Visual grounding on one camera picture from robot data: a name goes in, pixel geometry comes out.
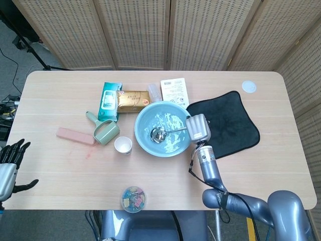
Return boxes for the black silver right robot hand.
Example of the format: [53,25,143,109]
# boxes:
[185,113,212,144]

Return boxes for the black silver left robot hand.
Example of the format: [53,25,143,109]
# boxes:
[0,139,40,201]

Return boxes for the stainless steel ladle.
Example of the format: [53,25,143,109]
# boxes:
[149,126,188,144]

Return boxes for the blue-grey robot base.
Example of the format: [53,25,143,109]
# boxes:
[100,210,209,241]

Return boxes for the black microfibre cloth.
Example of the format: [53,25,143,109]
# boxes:
[186,90,261,160]

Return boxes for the white printed packet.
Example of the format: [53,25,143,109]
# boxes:
[160,78,190,109]

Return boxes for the light blue plastic basin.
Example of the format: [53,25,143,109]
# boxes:
[134,101,196,158]

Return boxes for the clear plastic wrapper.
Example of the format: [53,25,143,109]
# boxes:
[147,84,162,103]

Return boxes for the white round table cap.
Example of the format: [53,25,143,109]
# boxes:
[242,80,257,93]

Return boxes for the gold tissue pack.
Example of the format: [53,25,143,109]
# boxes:
[116,90,151,113]

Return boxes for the white floral paper cup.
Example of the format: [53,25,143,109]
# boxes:
[114,136,133,156]

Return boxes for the pink plastic case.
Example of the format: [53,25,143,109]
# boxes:
[56,127,97,147]

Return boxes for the green lint roller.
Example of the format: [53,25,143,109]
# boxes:
[85,111,121,146]

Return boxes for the green wet wipes pack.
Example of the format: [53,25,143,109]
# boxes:
[97,81,123,123]

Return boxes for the clear tub of binder clips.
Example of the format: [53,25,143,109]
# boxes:
[120,185,148,213]

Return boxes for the wooden woven folding screen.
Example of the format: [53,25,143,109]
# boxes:
[11,0,321,241]

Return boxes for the black tripod stand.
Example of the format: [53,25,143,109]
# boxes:
[0,10,65,71]

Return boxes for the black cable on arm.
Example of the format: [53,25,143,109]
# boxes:
[188,148,261,241]

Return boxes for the cluttered floor electronics and cables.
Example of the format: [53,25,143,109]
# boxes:
[0,94,22,141]

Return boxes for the black cables under table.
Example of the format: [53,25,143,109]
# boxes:
[85,210,101,241]

